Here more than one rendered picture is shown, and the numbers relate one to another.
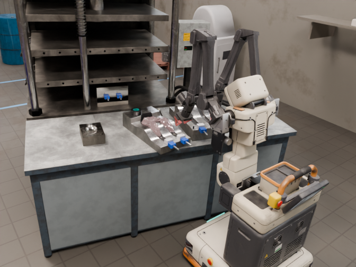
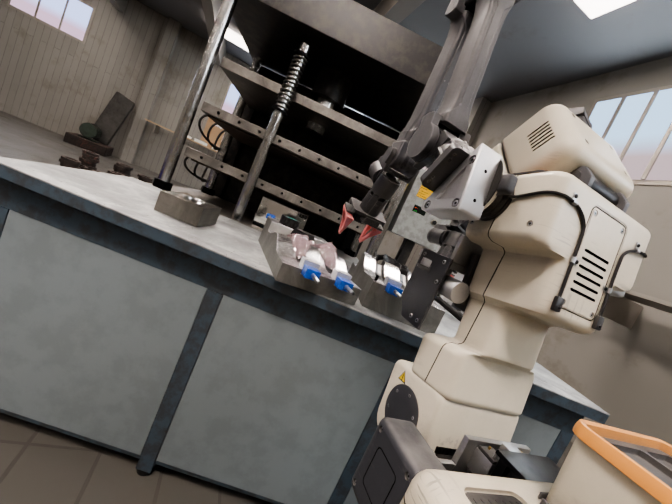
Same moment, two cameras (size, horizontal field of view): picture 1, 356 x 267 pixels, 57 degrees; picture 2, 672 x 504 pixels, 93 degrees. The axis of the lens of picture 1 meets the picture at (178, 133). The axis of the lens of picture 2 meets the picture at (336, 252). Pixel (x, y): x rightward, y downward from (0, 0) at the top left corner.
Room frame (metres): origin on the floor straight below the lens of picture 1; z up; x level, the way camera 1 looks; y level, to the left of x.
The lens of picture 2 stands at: (1.10, -0.25, 1.03)
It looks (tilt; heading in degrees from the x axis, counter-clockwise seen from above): 6 degrees down; 17
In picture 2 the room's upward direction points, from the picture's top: 24 degrees clockwise
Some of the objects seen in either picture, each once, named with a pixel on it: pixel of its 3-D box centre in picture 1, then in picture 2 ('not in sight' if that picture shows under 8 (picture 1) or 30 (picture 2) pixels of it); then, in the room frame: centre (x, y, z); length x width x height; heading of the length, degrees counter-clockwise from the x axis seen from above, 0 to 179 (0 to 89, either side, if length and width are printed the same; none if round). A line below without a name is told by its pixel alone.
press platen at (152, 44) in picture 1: (97, 40); (303, 160); (3.00, 0.78, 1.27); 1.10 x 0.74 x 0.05; 113
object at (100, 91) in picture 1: (107, 86); (284, 219); (2.90, 0.68, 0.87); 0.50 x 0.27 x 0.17; 23
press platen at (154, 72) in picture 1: (98, 67); (288, 195); (3.00, 0.78, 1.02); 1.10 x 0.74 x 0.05; 113
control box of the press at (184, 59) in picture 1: (186, 97); (387, 288); (3.10, -0.06, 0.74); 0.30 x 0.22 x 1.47; 113
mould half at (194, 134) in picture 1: (195, 116); (389, 283); (2.37, -0.13, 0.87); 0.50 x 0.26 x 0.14; 23
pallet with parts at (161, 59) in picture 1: (156, 54); not in sight; (6.80, 0.57, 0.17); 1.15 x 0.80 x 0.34; 39
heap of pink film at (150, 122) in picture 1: (156, 122); (311, 244); (2.16, 0.16, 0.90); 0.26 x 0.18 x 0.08; 40
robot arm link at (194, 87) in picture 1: (196, 68); (437, 87); (1.89, -0.08, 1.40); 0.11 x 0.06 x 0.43; 129
